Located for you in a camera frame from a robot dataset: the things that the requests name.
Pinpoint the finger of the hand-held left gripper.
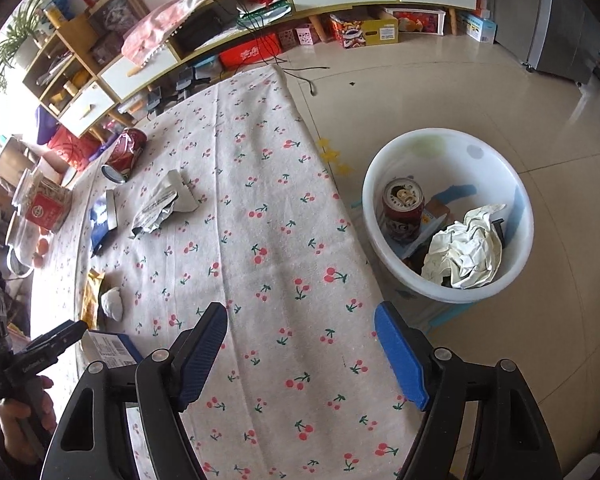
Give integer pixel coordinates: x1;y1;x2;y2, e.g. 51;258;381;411
27;319;88;363

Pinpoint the foil wrapper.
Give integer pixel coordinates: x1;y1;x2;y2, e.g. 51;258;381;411
130;170;201;238

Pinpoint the yellow snack wrapper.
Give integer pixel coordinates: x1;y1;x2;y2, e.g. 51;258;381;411
82;269;106;328

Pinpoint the blue carton box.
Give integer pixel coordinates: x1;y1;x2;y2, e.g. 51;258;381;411
80;331;145;376

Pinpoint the green white bag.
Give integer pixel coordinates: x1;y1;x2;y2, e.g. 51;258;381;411
237;0;293;26

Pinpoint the clear jar with red label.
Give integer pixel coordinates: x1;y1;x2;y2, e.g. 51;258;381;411
12;170;73;233

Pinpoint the red bag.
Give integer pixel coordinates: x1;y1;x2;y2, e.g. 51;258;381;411
47;125;103;171

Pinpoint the purple bag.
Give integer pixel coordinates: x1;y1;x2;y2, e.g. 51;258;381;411
35;105;63;146

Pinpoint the yellow printed cardboard box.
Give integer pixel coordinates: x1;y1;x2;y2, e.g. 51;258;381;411
329;7;400;51

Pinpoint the pink cloth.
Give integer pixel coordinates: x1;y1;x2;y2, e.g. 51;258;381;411
121;0;301;66

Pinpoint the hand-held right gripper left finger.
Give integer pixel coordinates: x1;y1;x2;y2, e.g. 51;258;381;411
40;301;229;480

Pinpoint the black cable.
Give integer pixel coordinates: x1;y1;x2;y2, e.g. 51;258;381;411
275;62;331;96

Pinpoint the cherry print tablecloth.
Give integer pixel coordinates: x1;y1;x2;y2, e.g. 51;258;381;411
27;65;433;480

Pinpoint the red drinks can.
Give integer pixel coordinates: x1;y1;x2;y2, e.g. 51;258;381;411
382;177;425;243

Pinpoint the cream paper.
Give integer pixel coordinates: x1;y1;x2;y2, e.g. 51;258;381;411
421;203;508;290

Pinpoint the grey refrigerator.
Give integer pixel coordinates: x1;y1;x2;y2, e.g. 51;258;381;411
495;0;600;86

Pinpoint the white box with red print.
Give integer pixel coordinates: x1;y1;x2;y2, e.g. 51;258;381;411
382;6;447;36

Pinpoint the glass jar with oranges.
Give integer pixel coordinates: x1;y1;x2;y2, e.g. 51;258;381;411
5;210;51;278

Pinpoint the dark blue packet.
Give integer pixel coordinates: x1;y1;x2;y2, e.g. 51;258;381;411
89;190;118;257

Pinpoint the crushed red can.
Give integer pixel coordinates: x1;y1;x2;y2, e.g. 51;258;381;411
101;127;148;183

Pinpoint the black electronic box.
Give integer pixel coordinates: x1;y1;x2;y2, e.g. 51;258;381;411
180;7;236;53

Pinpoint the green potted plant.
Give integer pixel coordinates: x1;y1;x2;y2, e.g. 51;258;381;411
0;0;48;96

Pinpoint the small blue white box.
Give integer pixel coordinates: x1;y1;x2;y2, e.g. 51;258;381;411
457;10;496;43

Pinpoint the small white tissue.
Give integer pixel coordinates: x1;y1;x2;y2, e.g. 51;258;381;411
100;286;126;321

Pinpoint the framed picture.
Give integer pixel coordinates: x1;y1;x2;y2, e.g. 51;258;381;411
87;0;148;41

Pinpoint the person's left hand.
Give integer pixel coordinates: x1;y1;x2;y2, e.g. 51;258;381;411
0;375;57;466

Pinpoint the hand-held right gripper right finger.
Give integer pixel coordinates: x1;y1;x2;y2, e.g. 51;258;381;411
374;301;563;480

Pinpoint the brown cardboard box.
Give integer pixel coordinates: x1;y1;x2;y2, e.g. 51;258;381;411
0;135;31;181

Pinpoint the white dotted plastic bin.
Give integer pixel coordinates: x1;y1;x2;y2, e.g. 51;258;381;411
362;127;535;318

